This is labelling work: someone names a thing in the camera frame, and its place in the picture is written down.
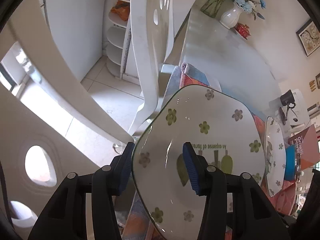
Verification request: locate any blue steel bowl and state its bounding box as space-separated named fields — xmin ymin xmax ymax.
xmin=284 ymin=145 xmax=301 ymax=182

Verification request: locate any hexagonal floral plate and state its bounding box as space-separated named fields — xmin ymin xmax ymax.
xmin=131 ymin=84 xmax=266 ymax=240
xmin=264 ymin=116 xmax=286 ymax=197

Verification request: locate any orange floral tablecloth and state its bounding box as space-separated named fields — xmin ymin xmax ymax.
xmin=120 ymin=62 xmax=297 ymax=240

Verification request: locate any white chair near left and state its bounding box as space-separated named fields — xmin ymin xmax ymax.
xmin=0 ymin=17 xmax=135 ymax=240

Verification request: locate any white chair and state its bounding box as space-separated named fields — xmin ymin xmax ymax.
xmin=0 ymin=17 xmax=135 ymax=240
xmin=127 ymin=0 xmax=190 ymax=136

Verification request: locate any maroon orange book box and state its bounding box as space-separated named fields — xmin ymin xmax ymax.
xmin=288 ymin=125 xmax=319 ymax=170

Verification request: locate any black mug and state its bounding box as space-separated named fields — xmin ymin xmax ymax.
xmin=280 ymin=89 xmax=296 ymax=108

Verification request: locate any red teapot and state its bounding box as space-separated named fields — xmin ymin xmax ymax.
xmin=234 ymin=23 xmax=251 ymax=39

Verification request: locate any white corner shelf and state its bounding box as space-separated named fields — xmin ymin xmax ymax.
xmin=103 ymin=0 xmax=130 ymax=79

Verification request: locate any white flower vase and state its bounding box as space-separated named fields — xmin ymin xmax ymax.
xmin=219 ymin=3 xmax=244 ymax=29

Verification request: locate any white chair far left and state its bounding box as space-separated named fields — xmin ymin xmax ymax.
xmin=127 ymin=0 xmax=190 ymax=136

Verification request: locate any tall framed wall picture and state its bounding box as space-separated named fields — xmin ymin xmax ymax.
xmin=296 ymin=19 xmax=320 ymax=57

